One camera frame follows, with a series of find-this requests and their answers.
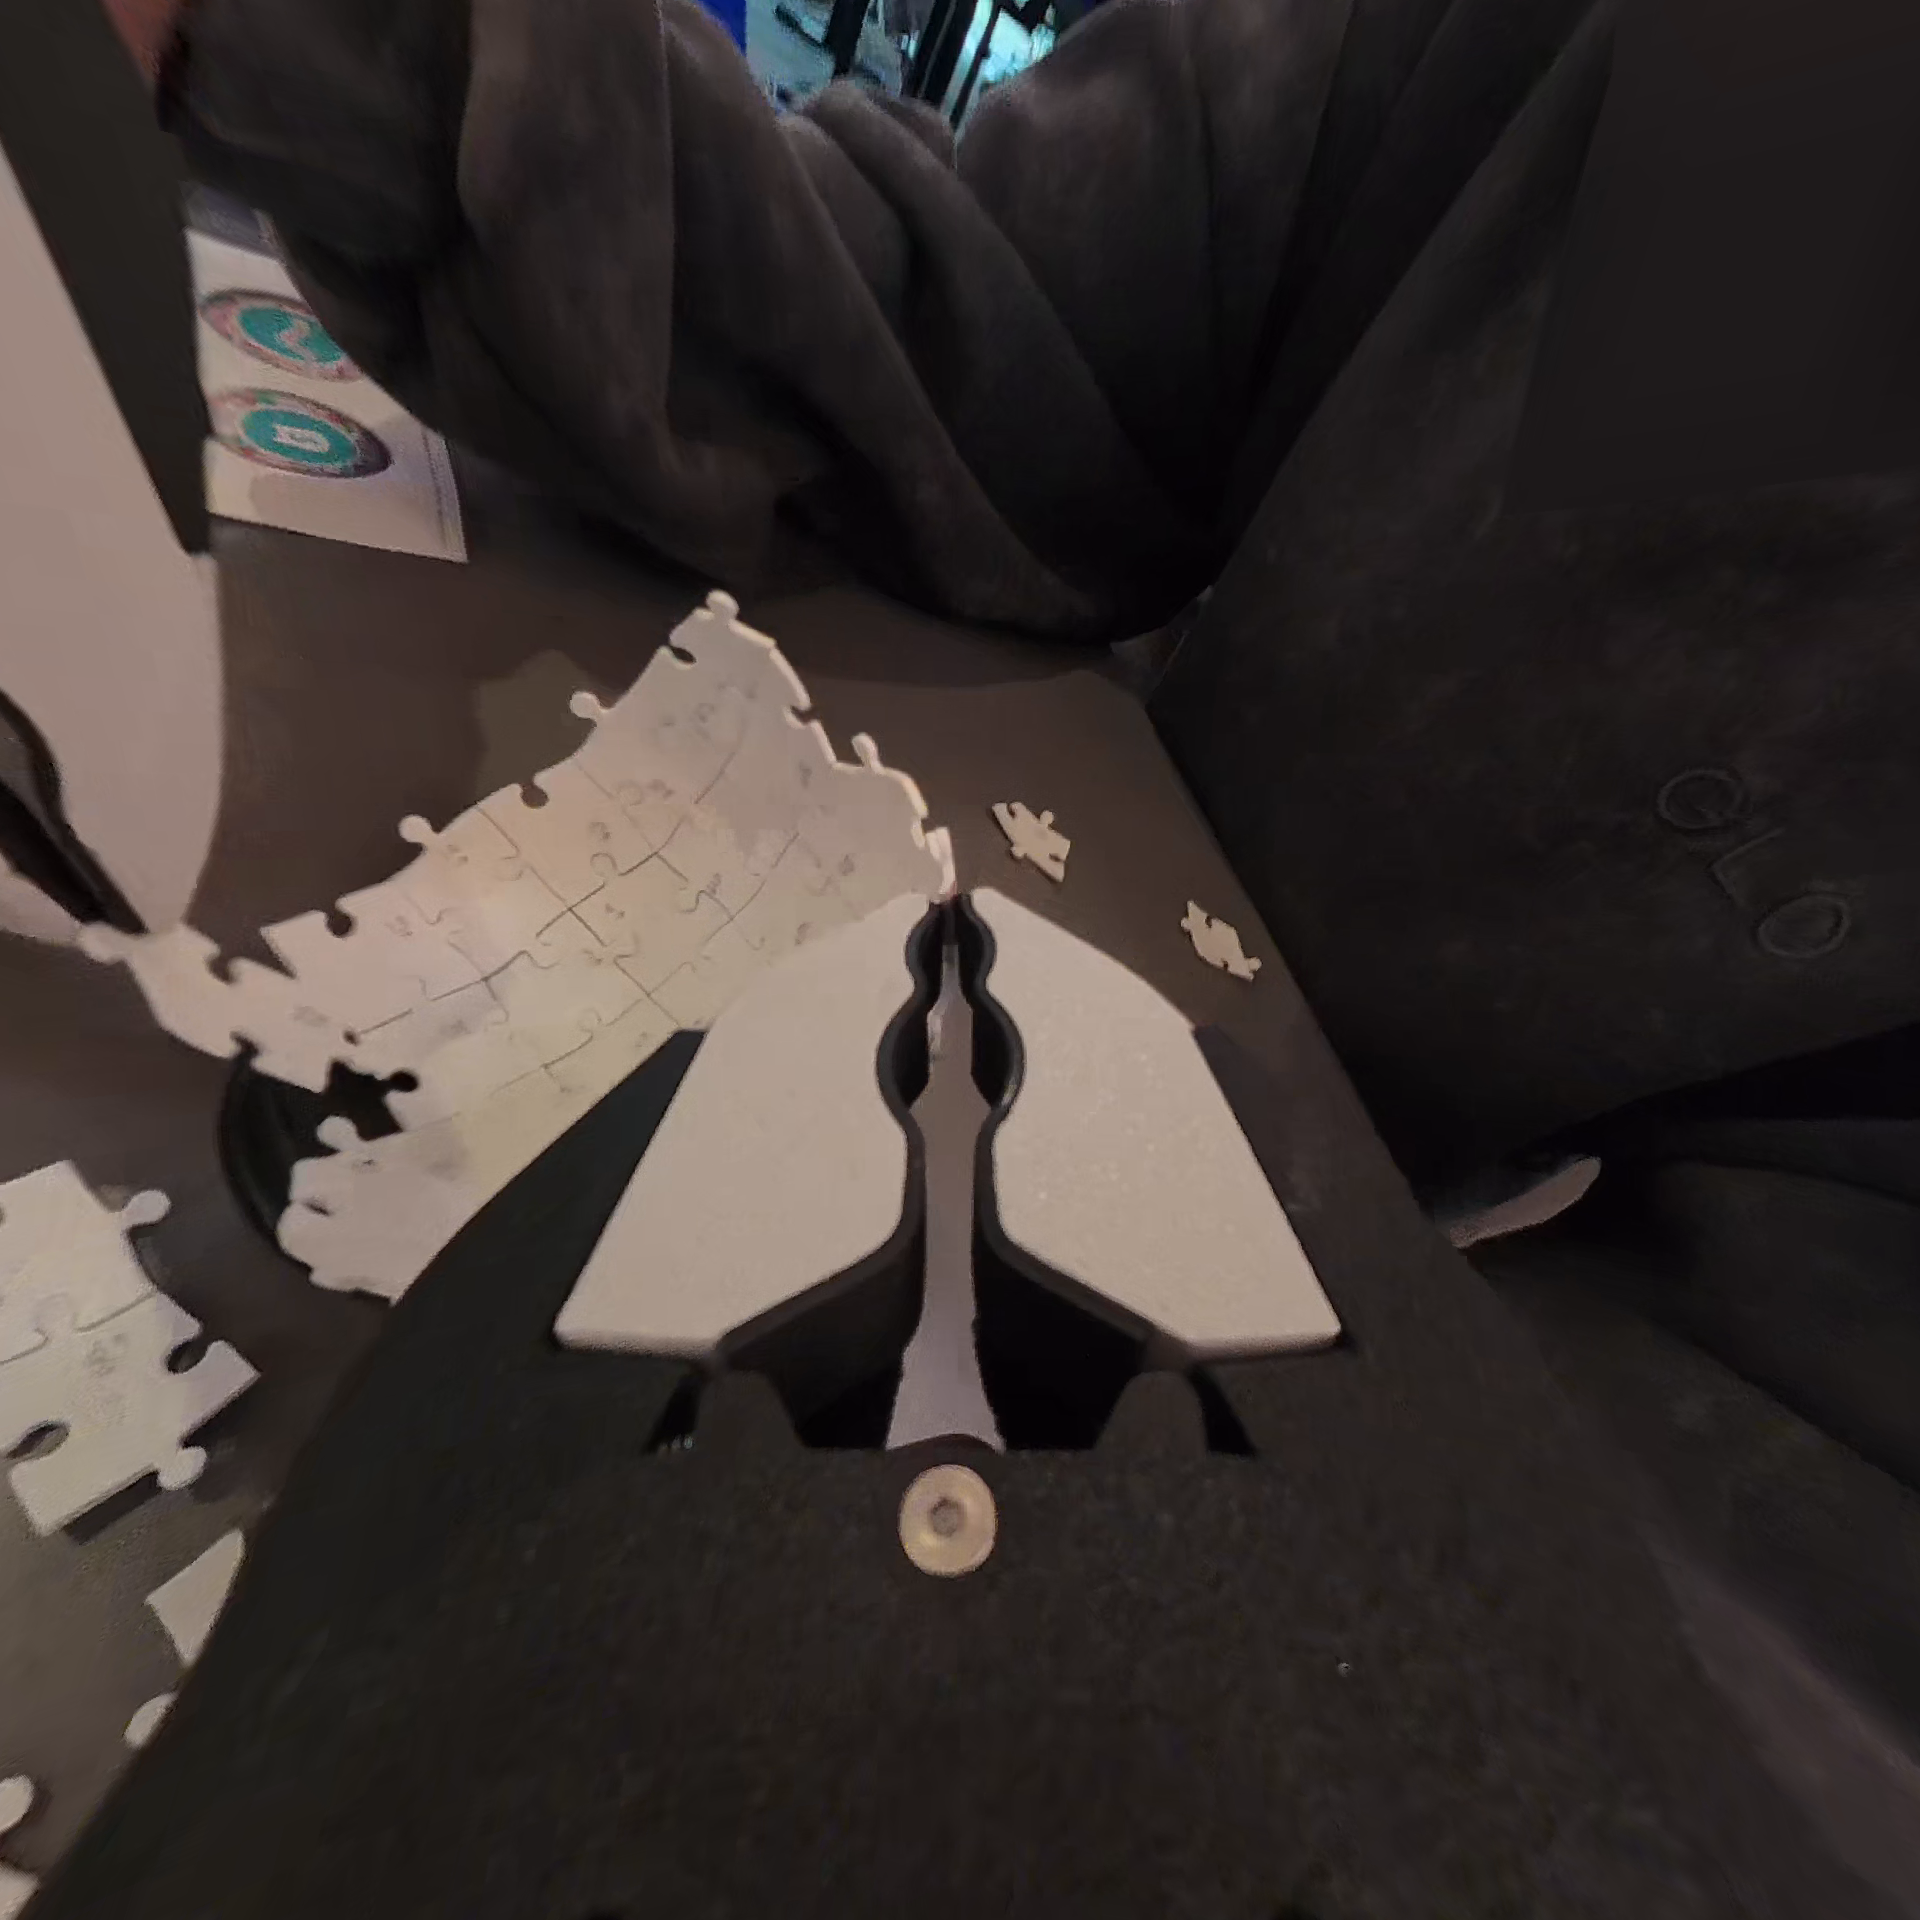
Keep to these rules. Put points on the loose white puzzle pieces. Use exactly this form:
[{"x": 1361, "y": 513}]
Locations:
[{"x": 90, "y": 1353}]

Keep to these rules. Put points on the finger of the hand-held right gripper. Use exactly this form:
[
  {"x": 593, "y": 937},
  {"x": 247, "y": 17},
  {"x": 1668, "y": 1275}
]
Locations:
[{"x": 90, "y": 543}]

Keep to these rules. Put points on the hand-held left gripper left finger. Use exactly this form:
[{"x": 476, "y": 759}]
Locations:
[{"x": 751, "y": 1185}]

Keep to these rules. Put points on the white puzzle piece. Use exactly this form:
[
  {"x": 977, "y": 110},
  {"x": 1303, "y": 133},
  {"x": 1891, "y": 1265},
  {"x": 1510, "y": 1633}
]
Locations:
[
  {"x": 1034, "y": 841},
  {"x": 195, "y": 1606},
  {"x": 1222, "y": 944}
]

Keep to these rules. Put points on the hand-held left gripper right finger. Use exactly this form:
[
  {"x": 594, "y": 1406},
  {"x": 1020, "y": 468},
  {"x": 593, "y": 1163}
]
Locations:
[{"x": 1171, "y": 1185}]

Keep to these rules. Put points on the partly built white puzzle ball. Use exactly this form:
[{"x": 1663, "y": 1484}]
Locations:
[{"x": 602, "y": 871}]

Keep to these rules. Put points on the person's dark clothing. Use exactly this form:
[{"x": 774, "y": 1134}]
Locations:
[{"x": 1352, "y": 453}]

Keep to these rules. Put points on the printed instruction sheet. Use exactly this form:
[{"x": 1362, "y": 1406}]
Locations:
[{"x": 301, "y": 423}]

